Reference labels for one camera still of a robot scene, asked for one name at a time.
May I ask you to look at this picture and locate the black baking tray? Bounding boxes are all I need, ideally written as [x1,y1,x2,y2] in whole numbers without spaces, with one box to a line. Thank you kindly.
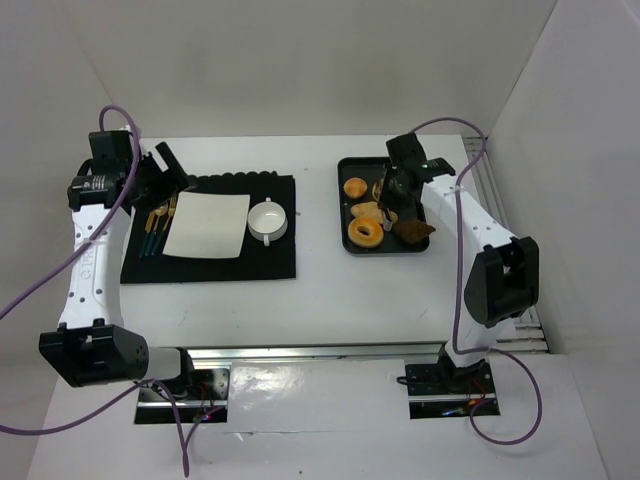
[337,156,430,256]

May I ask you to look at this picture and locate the white square plate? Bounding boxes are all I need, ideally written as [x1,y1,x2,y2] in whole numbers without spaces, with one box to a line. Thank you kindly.
[162,192,250,259]

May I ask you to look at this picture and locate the gold spoon teal handle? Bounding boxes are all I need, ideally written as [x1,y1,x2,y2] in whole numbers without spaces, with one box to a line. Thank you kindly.
[143,203,168,257]

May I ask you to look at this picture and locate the pale orange ring doughnut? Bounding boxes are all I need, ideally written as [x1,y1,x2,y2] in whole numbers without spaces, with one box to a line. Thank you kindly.
[347,217,384,248]

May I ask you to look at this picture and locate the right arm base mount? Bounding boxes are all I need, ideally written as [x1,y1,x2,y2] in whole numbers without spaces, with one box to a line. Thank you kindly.
[396,362,500,420]

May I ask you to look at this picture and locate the gold fork teal handle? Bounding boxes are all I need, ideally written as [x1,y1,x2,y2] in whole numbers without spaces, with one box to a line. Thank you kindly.
[147,195,177,256]

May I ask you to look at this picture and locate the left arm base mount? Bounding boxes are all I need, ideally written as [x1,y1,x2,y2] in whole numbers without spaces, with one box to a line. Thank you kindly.
[134,363,231,425]

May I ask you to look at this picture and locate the aluminium side rail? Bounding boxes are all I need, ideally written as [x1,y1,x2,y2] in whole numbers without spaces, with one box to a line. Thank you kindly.
[471,153,549,352]

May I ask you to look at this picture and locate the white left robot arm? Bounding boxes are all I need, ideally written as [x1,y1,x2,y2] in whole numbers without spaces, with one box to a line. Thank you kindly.
[39,130,194,389]

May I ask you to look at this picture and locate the dark orange ring doughnut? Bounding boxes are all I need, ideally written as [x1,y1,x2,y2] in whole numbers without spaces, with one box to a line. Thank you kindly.
[371,179,384,202]

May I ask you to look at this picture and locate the brown chocolate croissant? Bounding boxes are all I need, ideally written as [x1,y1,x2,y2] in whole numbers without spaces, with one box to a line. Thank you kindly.
[392,218,436,245]

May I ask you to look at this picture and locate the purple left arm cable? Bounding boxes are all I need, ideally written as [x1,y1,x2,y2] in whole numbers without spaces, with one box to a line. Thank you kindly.
[0,104,194,479]

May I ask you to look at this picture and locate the small round bun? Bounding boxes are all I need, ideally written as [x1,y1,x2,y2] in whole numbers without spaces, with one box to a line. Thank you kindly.
[343,177,368,199]

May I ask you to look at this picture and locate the steel serving tongs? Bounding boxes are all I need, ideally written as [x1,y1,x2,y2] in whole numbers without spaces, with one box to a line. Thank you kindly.
[377,169,394,232]

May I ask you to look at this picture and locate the white two-handled soup bowl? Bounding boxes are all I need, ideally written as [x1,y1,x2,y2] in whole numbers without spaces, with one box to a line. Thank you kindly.
[247,197,288,247]

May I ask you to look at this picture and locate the oblong tan bread roll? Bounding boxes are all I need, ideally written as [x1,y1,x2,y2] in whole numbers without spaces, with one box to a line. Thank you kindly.
[350,201,398,225]

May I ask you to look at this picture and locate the aluminium table edge rail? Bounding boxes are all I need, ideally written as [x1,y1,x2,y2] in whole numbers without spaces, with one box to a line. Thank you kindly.
[188,342,442,361]

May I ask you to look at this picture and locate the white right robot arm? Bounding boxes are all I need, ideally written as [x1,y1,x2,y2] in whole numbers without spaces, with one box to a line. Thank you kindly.
[380,133,539,369]

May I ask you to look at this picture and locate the gold knife teal handle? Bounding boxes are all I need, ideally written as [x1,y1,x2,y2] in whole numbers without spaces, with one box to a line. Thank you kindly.
[138,211,156,258]

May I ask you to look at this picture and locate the black cloth placemat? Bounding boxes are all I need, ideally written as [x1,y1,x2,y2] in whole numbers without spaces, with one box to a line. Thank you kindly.
[120,171,296,285]

